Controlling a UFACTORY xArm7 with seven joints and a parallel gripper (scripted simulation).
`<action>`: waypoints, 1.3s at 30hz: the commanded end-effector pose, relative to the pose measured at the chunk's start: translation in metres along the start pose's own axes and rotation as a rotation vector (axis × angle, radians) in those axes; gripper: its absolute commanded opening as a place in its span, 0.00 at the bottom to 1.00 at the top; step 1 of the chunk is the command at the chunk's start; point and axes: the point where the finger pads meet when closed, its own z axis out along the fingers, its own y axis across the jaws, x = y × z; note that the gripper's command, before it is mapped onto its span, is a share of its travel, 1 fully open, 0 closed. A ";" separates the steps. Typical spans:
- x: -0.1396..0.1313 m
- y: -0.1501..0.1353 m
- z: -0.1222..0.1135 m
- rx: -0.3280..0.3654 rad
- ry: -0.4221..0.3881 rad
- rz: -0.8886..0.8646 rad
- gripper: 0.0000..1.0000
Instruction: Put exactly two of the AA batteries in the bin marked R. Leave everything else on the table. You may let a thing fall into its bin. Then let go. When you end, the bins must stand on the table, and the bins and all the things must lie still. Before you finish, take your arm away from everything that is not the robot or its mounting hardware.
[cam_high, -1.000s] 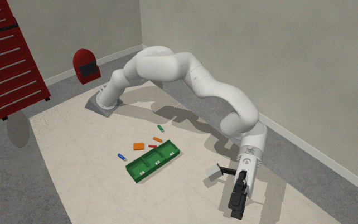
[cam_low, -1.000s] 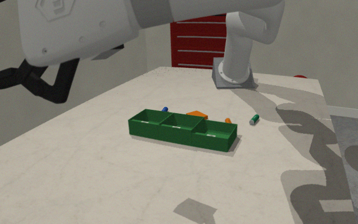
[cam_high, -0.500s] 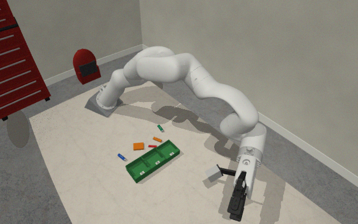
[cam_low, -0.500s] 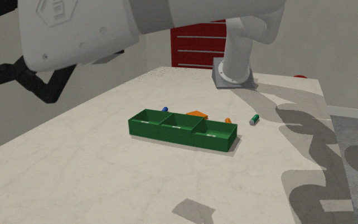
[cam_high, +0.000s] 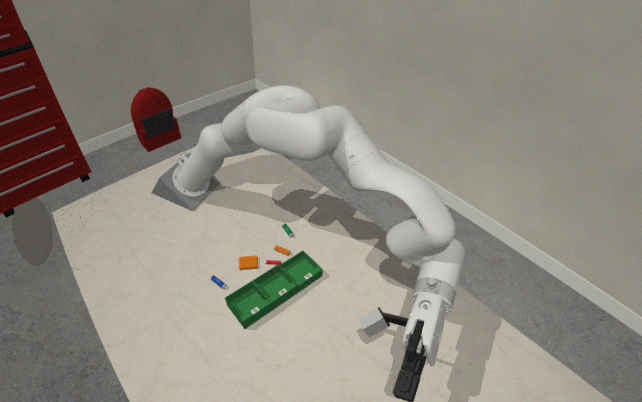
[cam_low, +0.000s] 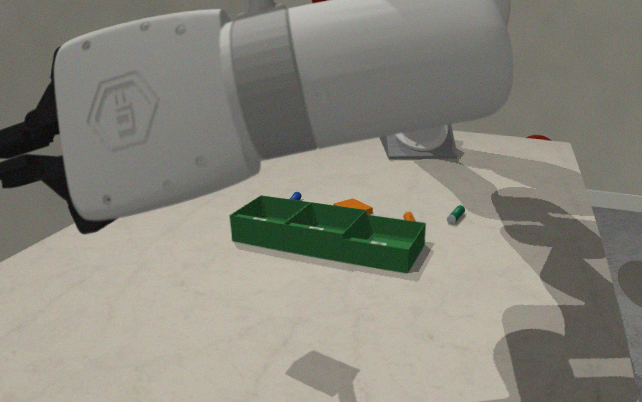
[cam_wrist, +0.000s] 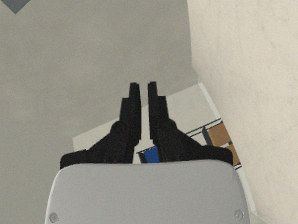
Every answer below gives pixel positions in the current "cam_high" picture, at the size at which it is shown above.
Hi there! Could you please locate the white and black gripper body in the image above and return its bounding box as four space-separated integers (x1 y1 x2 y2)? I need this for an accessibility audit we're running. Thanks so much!
402 292 452 366

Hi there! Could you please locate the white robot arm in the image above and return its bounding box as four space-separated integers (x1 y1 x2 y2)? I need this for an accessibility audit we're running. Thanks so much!
173 85 465 307

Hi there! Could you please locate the orange battery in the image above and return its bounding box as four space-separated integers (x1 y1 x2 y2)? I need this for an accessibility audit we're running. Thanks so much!
274 245 290 256

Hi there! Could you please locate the blue battery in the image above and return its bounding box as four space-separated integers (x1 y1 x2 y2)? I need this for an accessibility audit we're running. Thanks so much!
211 276 227 289

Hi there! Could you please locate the green battery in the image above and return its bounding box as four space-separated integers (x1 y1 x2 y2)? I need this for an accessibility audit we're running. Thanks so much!
282 224 294 237

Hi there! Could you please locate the green three-compartment tray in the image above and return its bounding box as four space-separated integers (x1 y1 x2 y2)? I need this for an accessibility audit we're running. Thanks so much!
225 251 322 329

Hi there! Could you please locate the orange block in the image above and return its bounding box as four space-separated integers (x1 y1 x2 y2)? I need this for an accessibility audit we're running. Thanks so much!
239 256 258 270

